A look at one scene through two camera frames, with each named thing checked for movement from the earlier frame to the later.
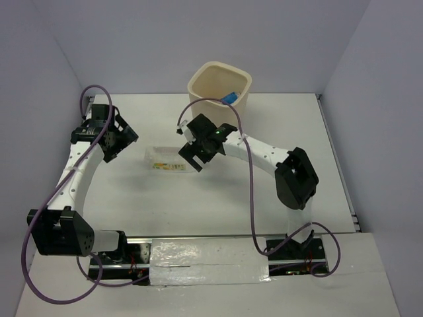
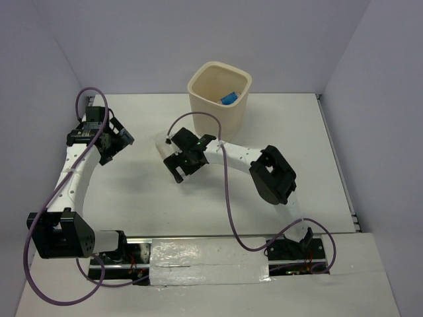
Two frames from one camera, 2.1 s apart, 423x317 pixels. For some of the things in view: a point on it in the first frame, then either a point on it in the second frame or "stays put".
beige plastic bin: x=217 y=80 stays put
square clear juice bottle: x=165 y=158 to x=165 y=149
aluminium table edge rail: x=353 y=212 stays put
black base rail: x=282 y=257 stays put
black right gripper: x=190 y=150 to x=174 y=161
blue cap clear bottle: x=230 y=98 stays put
